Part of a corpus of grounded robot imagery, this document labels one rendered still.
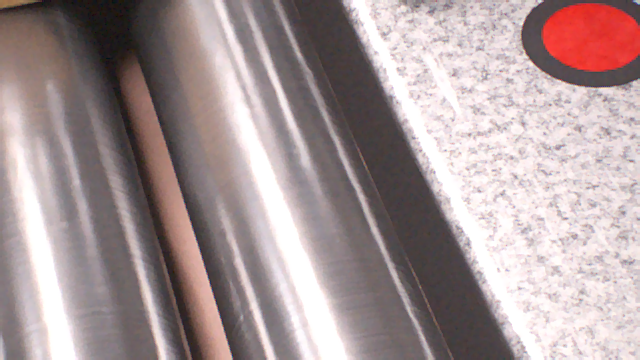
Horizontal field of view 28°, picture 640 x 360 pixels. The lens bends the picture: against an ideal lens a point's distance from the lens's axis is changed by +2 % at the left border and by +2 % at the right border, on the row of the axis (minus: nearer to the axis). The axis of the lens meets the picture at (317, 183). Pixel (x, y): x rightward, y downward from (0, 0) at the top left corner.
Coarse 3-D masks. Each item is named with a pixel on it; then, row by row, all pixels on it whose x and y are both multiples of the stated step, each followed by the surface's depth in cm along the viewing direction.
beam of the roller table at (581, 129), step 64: (320, 0) 33; (384, 0) 31; (448, 0) 31; (512, 0) 31; (384, 64) 29; (448, 64) 29; (512, 64) 29; (384, 128) 30; (448, 128) 28; (512, 128) 28; (576, 128) 28; (384, 192) 31; (448, 192) 27; (512, 192) 27; (576, 192) 27; (448, 256) 27; (512, 256) 26; (576, 256) 26; (448, 320) 28; (512, 320) 25; (576, 320) 25
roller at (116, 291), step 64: (64, 0) 31; (0, 64) 29; (64, 64) 29; (0, 128) 28; (64, 128) 28; (0, 192) 27; (64, 192) 26; (128, 192) 27; (0, 256) 26; (64, 256) 25; (128, 256) 26; (0, 320) 25; (64, 320) 24; (128, 320) 25
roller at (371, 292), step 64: (128, 0) 32; (192, 0) 30; (256, 0) 30; (192, 64) 29; (256, 64) 29; (192, 128) 28; (256, 128) 27; (320, 128) 28; (192, 192) 28; (256, 192) 26; (320, 192) 26; (256, 256) 26; (320, 256) 25; (384, 256) 26; (256, 320) 25; (320, 320) 24; (384, 320) 24
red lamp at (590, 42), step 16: (560, 16) 30; (576, 16) 30; (592, 16) 30; (608, 16) 30; (624, 16) 30; (544, 32) 30; (560, 32) 30; (576, 32) 30; (592, 32) 30; (608, 32) 30; (624, 32) 30; (560, 48) 29; (576, 48) 29; (592, 48) 29; (608, 48) 29; (624, 48) 29; (576, 64) 29; (592, 64) 29; (608, 64) 29; (624, 64) 29
